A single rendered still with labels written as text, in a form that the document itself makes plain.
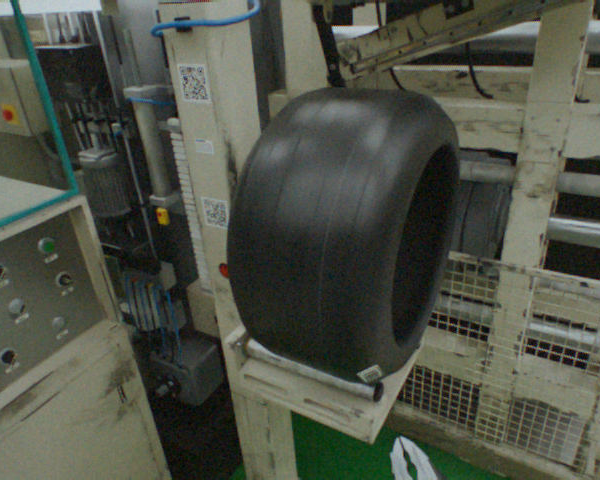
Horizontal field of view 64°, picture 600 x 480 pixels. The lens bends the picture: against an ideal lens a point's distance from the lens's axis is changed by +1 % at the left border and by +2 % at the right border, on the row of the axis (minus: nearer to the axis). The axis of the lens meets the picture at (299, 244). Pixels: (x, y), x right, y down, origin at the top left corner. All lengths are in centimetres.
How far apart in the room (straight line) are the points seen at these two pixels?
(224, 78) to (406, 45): 44
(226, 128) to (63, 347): 71
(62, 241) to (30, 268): 9
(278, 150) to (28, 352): 80
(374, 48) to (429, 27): 14
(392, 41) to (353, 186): 56
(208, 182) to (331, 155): 40
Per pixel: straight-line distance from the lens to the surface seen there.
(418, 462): 84
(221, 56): 101
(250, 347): 118
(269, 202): 79
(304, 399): 116
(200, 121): 106
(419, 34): 121
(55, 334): 135
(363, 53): 127
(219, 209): 111
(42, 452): 141
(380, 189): 75
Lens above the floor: 168
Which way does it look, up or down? 29 degrees down
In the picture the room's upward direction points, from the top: 4 degrees counter-clockwise
